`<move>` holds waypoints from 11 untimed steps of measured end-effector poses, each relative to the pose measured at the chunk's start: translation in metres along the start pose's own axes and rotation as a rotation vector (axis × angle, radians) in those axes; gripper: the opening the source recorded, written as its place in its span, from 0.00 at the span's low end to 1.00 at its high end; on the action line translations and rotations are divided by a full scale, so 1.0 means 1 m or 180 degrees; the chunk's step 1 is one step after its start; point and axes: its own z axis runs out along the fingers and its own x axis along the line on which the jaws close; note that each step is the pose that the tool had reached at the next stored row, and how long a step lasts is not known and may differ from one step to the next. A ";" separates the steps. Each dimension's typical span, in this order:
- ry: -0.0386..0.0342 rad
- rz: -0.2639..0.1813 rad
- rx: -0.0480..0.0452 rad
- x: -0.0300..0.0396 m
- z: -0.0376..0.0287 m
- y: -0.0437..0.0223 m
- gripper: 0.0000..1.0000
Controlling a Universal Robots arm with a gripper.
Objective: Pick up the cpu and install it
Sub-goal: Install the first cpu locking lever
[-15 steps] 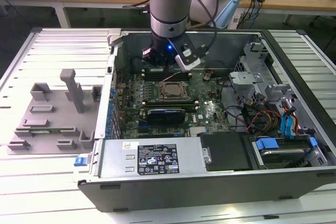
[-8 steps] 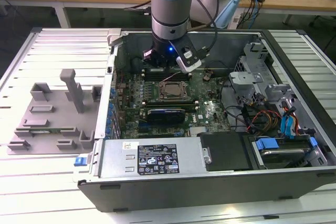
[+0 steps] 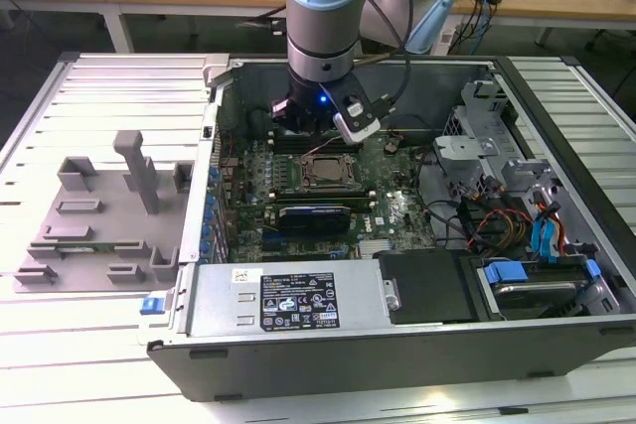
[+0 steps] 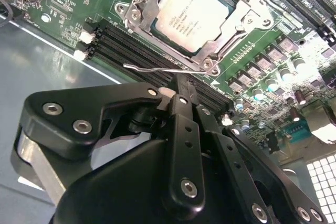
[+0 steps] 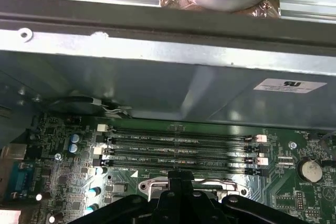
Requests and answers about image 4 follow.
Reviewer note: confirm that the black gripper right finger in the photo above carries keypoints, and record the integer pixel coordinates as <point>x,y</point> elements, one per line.
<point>236,161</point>

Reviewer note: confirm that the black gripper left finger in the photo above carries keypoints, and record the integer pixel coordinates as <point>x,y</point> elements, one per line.
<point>186,155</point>

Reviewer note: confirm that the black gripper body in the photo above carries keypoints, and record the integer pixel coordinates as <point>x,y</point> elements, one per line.
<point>118,182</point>

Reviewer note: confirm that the metal socket cover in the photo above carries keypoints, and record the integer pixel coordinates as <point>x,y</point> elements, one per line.
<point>231,33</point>

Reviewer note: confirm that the silver CPU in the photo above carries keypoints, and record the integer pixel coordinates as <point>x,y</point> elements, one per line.
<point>194,11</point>

